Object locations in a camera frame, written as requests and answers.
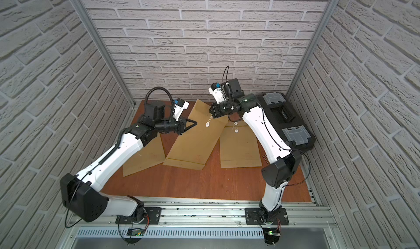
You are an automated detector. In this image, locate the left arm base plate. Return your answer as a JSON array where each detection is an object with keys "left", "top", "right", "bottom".
[{"left": 115, "top": 207, "right": 162, "bottom": 225}]

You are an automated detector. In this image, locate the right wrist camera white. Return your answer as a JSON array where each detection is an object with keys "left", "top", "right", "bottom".
[{"left": 208, "top": 83, "right": 226, "bottom": 104}]

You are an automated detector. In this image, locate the brown kraft file bag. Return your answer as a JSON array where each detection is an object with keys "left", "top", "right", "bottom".
[{"left": 219, "top": 121, "right": 261, "bottom": 169}]

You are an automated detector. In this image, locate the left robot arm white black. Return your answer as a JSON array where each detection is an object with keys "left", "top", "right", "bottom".
[{"left": 60, "top": 87, "right": 197, "bottom": 223}]

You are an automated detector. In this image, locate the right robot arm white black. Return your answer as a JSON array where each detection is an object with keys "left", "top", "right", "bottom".
[{"left": 209, "top": 78, "right": 316, "bottom": 224}]

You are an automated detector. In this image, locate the black plastic toolbox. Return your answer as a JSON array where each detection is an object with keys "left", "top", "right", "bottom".
[{"left": 257, "top": 92, "right": 316, "bottom": 152}]

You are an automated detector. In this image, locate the aluminium rail frame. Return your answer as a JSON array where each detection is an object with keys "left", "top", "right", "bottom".
[{"left": 57, "top": 197, "right": 345, "bottom": 249}]

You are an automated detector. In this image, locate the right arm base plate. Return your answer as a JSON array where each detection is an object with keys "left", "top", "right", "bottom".
[{"left": 245, "top": 207, "right": 289, "bottom": 226}]

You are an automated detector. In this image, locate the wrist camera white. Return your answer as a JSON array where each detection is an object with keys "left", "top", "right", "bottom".
[
  {"left": 172, "top": 98, "right": 189, "bottom": 121},
  {"left": 208, "top": 83, "right": 226, "bottom": 104}
]

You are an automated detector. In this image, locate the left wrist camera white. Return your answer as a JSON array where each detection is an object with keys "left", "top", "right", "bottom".
[{"left": 172, "top": 98, "right": 189, "bottom": 121}]

